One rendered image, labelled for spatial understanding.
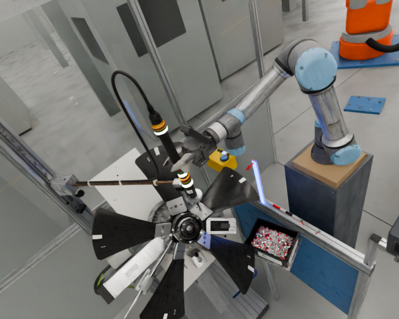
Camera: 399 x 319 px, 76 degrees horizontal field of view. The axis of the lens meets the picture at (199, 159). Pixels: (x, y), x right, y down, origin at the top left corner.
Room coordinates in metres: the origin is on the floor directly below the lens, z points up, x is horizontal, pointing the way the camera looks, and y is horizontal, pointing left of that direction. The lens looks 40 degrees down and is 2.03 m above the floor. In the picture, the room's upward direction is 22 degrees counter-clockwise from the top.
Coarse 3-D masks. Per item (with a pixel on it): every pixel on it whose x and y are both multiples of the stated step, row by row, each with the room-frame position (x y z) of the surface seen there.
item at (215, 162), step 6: (216, 150) 1.18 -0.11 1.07; (222, 150) 1.15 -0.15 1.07; (210, 156) 1.14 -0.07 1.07; (216, 156) 1.12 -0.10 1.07; (228, 156) 1.08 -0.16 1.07; (234, 156) 1.07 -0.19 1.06; (210, 162) 1.13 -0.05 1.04; (216, 162) 1.08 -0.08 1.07; (222, 162) 1.06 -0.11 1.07; (228, 162) 1.05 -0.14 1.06; (234, 162) 1.07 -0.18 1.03; (216, 168) 1.10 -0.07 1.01; (234, 168) 1.06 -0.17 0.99
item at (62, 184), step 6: (66, 174) 1.02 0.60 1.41; (72, 174) 1.00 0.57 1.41; (54, 180) 1.01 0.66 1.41; (60, 180) 0.99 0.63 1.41; (66, 180) 0.97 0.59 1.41; (72, 180) 0.98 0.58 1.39; (78, 180) 1.00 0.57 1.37; (54, 186) 0.97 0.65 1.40; (60, 186) 0.96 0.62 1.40; (66, 186) 0.95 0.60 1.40; (72, 186) 0.96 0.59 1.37; (78, 186) 0.98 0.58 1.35; (60, 192) 0.97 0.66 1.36; (66, 192) 0.95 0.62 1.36; (72, 192) 0.95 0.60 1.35
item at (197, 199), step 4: (172, 184) 0.71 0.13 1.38; (176, 184) 0.70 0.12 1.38; (180, 184) 0.70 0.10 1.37; (176, 188) 0.70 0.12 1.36; (180, 188) 0.70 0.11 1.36; (184, 188) 0.70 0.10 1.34; (184, 192) 0.70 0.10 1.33; (200, 192) 0.70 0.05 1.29; (184, 196) 0.70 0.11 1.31; (188, 196) 0.70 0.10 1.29; (196, 196) 0.68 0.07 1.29; (200, 196) 0.68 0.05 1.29; (188, 200) 0.68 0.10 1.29; (192, 200) 0.68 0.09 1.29; (196, 200) 0.67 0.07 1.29; (200, 200) 0.67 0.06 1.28
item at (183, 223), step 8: (168, 216) 0.73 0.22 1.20; (176, 216) 0.68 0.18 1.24; (184, 216) 0.64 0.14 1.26; (192, 216) 0.64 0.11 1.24; (176, 224) 0.62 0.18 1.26; (184, 224) 0.62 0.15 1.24; (192, 224) 0.63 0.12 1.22; (200, 224) 0.62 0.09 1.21; (176, 232) 0.60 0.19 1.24; (184, 232) 0.60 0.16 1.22; (192, 232) 0.60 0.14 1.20; (200, 232) 0.60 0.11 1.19; (176, 240) 0.64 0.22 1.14; (184, 240) 0.58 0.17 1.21; (192, 240) 0.58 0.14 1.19
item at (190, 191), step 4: (148, 108) 0.69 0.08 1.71; (152, 108) 0.69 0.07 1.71; (152, 112) 0.69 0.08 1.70; (156, 112) 0.69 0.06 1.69; (152, 116) 0.68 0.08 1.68; (156, 116) 0.68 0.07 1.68; (160, 116) 0.69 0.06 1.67; (152, 120) 0.68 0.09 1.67; (156, 120) 0.68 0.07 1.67; (160, 120) 0.68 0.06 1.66; (152, 124) 0.69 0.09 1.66; (156, 124) 0.68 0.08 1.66; (188, 188) 0.68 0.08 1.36; (192, 188) 0.68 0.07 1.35; (188, 192) 0.68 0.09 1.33; (192, 192) 0.68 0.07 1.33; (196, 192) 0.70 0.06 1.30; (192, 196) 0.68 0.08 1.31
